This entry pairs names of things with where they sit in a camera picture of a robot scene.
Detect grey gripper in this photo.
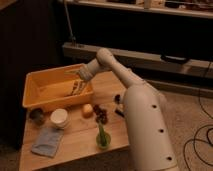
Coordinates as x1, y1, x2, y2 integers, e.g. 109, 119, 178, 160
70, 62, 100, 95

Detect yellow apple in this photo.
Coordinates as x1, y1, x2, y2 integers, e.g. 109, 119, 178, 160
82, 104, 93, 118

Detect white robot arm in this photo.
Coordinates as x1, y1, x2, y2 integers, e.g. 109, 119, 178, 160
76, 48, 180, 171

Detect white ceramic cup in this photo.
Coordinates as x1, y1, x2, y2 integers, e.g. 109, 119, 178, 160
50, 108, 69, 129

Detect small metal cup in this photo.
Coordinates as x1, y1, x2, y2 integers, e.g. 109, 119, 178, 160
29, 108, 45, 125

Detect yellow plastic bin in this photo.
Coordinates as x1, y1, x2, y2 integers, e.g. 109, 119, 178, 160
22, 64, 93, 112

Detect dark grape bunch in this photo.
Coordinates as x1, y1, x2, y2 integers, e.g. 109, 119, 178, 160
93, 105, 108, 124

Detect metal pole stand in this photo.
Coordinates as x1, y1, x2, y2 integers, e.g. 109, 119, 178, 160
63, 0, 76, 46

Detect black rectangular block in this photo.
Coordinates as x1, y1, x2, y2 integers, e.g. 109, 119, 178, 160
115, 109, 125, 117

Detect green vase with stem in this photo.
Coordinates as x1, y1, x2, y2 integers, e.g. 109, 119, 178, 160
96, 122, 111, 150

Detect blue folded cloth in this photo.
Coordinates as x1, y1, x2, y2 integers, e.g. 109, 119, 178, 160
31, 127, 64, 158

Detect black object on shelf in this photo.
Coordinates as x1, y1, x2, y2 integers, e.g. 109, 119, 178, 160
160, 55, 190, 64

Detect dish brush with handle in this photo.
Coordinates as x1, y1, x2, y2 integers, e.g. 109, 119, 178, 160
114, 94, 121, 103

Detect black floor cables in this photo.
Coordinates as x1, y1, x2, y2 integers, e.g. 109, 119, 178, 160
182, 59, 213, 171

